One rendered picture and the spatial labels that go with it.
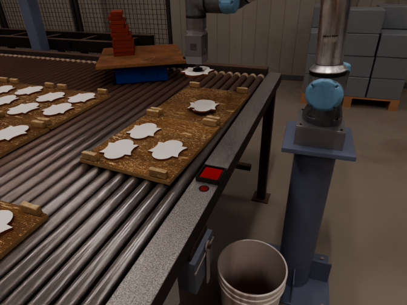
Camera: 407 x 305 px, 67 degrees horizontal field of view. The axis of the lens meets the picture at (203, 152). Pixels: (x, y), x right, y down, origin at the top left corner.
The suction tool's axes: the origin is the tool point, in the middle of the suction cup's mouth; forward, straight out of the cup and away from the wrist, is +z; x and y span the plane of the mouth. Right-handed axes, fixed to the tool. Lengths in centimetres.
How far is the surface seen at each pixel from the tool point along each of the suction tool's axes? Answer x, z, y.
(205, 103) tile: 0.3, 15.9, -8.8
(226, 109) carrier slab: 9.7, 18.4, -10.2
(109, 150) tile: -20.3, 17.6, 38.1
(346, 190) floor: 85, 112, -96
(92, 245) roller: -2, 20, 75
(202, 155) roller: 10.3, 20.1, 28.4
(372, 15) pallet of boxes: 105, 8, -276
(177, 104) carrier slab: -14.3, 18.4, -10.4
